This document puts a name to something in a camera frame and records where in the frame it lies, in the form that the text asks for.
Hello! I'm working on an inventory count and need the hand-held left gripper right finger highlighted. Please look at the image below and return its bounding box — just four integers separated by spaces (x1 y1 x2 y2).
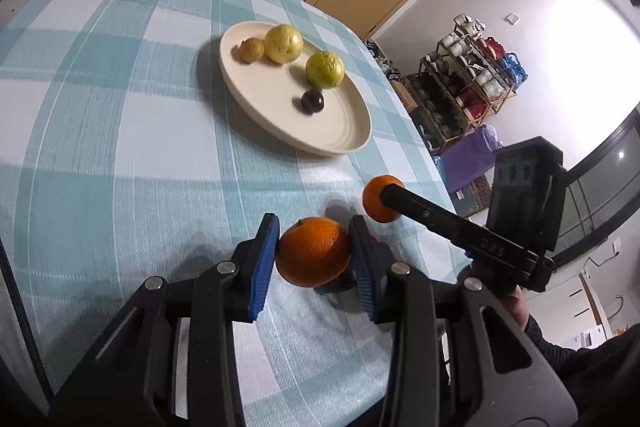
348 215 579 427

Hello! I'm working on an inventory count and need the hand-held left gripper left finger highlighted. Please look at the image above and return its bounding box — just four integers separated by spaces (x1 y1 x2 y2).
50 213 281 427

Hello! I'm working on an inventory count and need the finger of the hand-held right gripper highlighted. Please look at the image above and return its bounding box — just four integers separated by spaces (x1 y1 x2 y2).
380 184 472 254

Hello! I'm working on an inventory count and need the orange mandarin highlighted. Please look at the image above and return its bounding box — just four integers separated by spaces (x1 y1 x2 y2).
276 216 352 289
362 175 407 224

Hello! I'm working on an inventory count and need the dark plum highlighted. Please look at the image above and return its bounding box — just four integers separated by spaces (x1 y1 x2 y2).
300 90 326 114

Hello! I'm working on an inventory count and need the yellow-green guava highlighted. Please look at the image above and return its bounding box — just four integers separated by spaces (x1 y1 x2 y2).
305 51 345 90

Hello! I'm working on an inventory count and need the cream round plate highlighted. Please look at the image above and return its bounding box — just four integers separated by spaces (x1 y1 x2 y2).
219 21 373 158

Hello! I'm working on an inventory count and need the yellow guava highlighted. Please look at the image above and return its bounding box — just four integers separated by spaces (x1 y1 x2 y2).
263 24 305 65

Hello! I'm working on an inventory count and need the small yellow-brown fruit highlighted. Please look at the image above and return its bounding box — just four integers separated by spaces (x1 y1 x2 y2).
238 38 265 64

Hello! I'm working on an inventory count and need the person's right forearm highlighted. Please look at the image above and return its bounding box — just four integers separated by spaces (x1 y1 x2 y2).
522 314 640 427

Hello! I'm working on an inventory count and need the person's right hand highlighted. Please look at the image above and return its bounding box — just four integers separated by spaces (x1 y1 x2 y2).
457 264 531 334

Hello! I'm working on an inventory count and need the purple bag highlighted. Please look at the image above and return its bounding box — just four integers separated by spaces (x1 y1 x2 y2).
441 124 503 194

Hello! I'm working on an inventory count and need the metal shoe rack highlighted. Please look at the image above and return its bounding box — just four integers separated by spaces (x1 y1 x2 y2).
406 14 528 158

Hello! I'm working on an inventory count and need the brown cardboard box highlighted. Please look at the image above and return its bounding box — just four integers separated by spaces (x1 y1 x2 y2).
390 79 420 112

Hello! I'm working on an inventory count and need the scattered sneakers pile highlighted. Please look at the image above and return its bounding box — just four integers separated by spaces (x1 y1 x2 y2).
365 38 403 82

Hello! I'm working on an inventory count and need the blue checked tablecloth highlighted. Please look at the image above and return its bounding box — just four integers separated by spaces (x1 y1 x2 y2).
0 0 473 427

